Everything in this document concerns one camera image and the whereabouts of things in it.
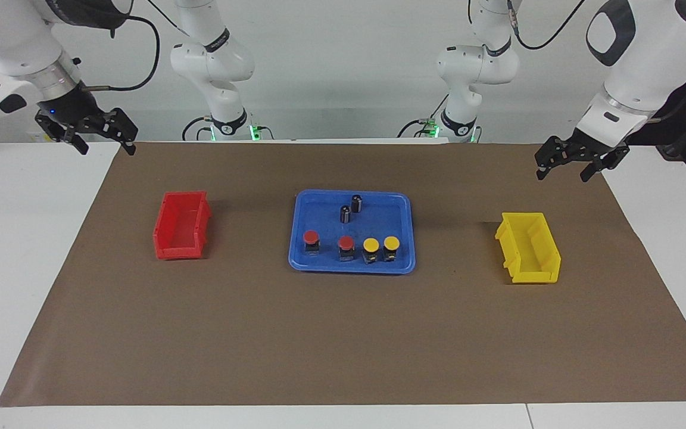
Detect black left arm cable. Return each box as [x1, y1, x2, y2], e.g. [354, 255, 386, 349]
[506, 0, 586, 52]

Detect brown table mat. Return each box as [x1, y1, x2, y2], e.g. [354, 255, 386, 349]
[0, 141, 686, 408]

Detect red plastic bin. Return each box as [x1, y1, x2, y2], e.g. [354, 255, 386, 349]
[152, 191, 211, 261]

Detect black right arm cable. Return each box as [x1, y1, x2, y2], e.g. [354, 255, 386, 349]
[78, 0, 201, 93]

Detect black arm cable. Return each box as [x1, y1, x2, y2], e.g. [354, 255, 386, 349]
[506, 0, 586, 52]
[78, 0, 201, 93]

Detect yellow plastic bin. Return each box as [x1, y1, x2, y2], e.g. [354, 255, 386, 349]
[494, 212, 562, 284]

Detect blue plastic tray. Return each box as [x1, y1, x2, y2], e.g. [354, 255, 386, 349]
[288, 189, 417, 275]

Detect black left base cable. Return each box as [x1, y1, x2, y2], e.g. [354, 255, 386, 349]
[398, 95, 451, 139]

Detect black right base cable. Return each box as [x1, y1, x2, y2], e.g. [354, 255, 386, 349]
[181, 115, 216, 142]

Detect black base cable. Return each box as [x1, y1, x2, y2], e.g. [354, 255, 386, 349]
[398, 95, 451, 139]
[181, 115, 216, 142]

